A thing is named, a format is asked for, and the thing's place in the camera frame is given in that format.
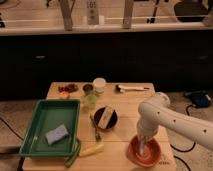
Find green plastic tray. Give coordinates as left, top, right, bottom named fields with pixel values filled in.
left=19, top=99, right=80, bottom=157

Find small orange object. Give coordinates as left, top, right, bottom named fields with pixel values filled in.
left=59, top=91, right=70, bottom=99

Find black cable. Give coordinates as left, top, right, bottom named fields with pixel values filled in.
left=170, top=104, right=200, bottom=154

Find white remote on shelf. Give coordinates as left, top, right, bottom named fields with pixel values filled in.
left=86, top=0, right=99, bottom=25

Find white cup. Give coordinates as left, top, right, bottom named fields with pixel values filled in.
left=93, top=78, right=106, bottom=93

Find blue sponge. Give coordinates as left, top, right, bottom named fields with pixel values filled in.
left=45, top=125, right=68, bottom=145

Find red bowl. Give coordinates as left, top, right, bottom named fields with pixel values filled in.
left=126, top=136, right=161, bottom=167

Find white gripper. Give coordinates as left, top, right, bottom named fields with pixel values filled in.
left=136, top=118, right=158, bottom=142

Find cream block in bowl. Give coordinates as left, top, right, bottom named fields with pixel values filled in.
left=98, top=106, right=114, bottom=129

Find green translucent cup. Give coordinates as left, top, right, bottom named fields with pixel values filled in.
left=84, top=94, right=97, bottom=109

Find blue-grey towel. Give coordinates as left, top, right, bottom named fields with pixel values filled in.
left=139, top=137, right=148, bottom=156

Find dark red food pieces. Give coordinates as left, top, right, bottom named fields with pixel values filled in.
left=58, top=84, right=78, bottom=93

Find dark brown bowl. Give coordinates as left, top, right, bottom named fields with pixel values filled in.
left=94, top=106, right=118, bottom=131

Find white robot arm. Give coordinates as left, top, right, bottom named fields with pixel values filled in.
left=137, top=92, right=213, bottom=150

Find white handled brush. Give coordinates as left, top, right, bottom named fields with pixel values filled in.
left=115, top=84, right=149, bottom=93

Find small dark cup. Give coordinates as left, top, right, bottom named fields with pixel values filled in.
left=83, top=84, right=94, bottom=95

